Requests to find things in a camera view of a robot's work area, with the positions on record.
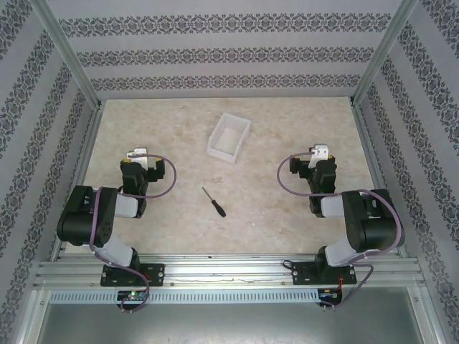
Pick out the white plastic bin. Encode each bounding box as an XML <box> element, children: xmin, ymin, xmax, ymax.
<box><xmin>207</xmin><ymin>112</ymin><xmax>252</xmax><ymax>165</ymax></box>

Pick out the left small circuit board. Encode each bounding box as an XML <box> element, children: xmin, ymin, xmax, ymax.
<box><xmin>118</xmin><ymin>290</ymin><xmax>148</xmax><ymax>302</ymax></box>

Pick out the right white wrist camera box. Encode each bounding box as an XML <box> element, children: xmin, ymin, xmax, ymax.
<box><xmin>307</xmin><ymin>143</ymin><xmax>331</xmax><ymax>170</ymax></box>

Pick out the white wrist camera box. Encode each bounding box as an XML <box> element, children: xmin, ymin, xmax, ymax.
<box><xmin>307</xmin><ymin>143</ymin><xmax>331</xmax><ymax>170</ymax></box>
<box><xmin>126</xmin><ymin>147</ymin><xmax>149</xmax><ymax>168</ymax></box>

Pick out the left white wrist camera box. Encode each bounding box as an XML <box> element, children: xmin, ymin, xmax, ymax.
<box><xmin>126</xmin><ymin>147</ymin><xmax>149</xmax><ymax>168</ymax></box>

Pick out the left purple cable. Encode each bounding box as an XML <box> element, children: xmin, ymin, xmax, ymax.
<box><xmin>87</xmin><ymin>153</ymin><xmax>178</xmax><ymax>315</ymax></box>

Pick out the purple cable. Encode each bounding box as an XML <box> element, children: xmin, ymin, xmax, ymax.
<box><xmin>277</xmin><ymin>151</ymin><xmax>405</xmax><ymax>311</ymax></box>
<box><xmin>87</xmin><ymin>153</ymin><xmax>178</xmax><ymax>315</ymax></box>

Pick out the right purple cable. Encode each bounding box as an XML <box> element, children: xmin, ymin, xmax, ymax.
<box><xmin>277</xmin><ymin>151</ymin><xmax>405</xmax><ymax>311</ymax></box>

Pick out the black handled screwdriver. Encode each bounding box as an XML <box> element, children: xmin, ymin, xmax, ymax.
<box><xmin>200</xmin><ymin>186</ymin><xmax>227</xmax><ymax>219</ymax></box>

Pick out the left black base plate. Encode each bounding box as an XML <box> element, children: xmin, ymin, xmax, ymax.
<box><xmin>100</xmin><ymin>263</ymin><xmax>166</xmax><ymax>288</ymax></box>

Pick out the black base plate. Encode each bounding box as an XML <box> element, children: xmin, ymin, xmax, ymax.
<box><xmin>291</xmin><ymin>260</ymin><xmax>358</xmax><ymax>287</ymax></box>
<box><xmin>100</xmin><ymin>263</ymin><xmax>166</xmax><ymax>288</ymax></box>

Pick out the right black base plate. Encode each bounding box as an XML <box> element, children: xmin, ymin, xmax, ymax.
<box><xmin>291</xmin><ymin>260</ymin><xmax>358</xmax><ymax>287</ymax></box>

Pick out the right aluminium frame post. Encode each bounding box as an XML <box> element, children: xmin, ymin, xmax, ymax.
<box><xmin>351</xmin><ymin>0</ymin><xmax>420</xmax><ymax>107</ymax></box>

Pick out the aluminium frame post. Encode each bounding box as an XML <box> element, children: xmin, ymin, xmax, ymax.
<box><xmin>351</xmin><ymin>0</ymin><xmax>420</xmax><ymax>107</ymax></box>
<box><xmin>29</xmin><ymin>0</ymin><xmax>103</xmax><ymax>110</ymax></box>

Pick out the aluminium mounting rail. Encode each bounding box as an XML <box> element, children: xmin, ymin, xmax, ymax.
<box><xmin>34</xmin><ymin>253</ymin><xmax>427</xmax><ymax>288</ymax></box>

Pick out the left aluminium frame post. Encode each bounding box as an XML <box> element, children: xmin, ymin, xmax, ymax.
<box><xmin>29</xmin><ymin>0</ymin><xmax>103</xmax><ymax>110</ymax></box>

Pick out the white slotted cable duct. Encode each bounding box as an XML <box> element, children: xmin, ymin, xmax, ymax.
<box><xmin>47</xmin><ymin>289</ymin><xmax>321</xmax><ymax>305</ymax></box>

